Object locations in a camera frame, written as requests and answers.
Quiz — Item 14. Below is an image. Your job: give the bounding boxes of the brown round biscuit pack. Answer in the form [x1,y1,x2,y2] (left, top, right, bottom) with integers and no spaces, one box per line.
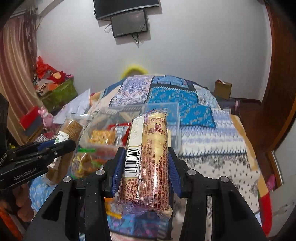
[46,114,91,185]

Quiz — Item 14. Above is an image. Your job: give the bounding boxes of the green fried snack bag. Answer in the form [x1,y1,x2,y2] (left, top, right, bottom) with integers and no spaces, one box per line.
[70,148,116,179]

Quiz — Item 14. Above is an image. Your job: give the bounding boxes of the red sausage snack pack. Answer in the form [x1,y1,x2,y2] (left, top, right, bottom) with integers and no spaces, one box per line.
[107,123,131,146]

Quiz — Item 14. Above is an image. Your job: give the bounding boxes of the long biscuit sleeve pack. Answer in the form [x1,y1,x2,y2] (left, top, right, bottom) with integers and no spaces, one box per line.
[116,111,173,219]

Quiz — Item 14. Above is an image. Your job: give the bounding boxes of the square cracker pack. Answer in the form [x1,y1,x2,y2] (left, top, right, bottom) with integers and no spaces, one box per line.
[89,130,116,145]

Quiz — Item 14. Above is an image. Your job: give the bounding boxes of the person left hand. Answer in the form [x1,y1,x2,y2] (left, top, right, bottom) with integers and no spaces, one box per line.
[13,183,34,222]

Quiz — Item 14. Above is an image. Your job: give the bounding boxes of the red box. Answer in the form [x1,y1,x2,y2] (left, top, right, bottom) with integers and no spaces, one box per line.
[19,106,43,137]

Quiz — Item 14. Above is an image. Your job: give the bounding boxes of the pink plush toy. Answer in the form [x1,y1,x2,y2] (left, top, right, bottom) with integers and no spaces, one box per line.
[38,107,54,128]

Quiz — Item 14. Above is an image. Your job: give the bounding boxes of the green fabric storage box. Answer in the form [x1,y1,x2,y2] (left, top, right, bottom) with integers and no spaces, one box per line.
[41,78,78,112]

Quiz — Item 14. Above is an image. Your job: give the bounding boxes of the white plastic bag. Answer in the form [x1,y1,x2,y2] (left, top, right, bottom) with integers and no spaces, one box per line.
[53,89,91,125]

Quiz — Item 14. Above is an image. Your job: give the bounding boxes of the striped red beige curtain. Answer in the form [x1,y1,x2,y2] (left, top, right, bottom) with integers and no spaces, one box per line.
[1,13,43,145]

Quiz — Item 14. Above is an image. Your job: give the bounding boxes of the clear plastic storage bin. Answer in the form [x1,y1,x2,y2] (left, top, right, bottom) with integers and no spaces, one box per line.
[79,102,182,159]

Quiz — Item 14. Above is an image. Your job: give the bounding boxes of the red toys pile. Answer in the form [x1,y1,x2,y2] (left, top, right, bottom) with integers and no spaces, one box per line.
[32,56,74,97]

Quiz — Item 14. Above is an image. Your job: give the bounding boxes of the patchwork bed quilt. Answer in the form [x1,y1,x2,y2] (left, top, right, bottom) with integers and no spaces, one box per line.
[30,75,272,240]

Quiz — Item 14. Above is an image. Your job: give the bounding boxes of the wooden door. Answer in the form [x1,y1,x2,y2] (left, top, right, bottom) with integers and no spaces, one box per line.
[263,2,295,151]

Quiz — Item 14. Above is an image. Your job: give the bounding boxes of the brown cardboard box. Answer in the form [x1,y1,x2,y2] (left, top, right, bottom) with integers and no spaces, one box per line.
[214,79,232,99]

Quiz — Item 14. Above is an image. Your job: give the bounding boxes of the yellow foam ring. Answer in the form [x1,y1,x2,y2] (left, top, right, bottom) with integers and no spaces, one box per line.
[120,64,149,79]

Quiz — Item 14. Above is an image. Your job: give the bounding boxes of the large wall television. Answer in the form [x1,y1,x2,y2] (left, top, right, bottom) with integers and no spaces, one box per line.
[93,0,159,20]

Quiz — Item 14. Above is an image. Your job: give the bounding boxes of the small wall monitor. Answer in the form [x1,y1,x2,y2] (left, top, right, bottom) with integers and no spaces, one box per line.
[110,9,148,38]

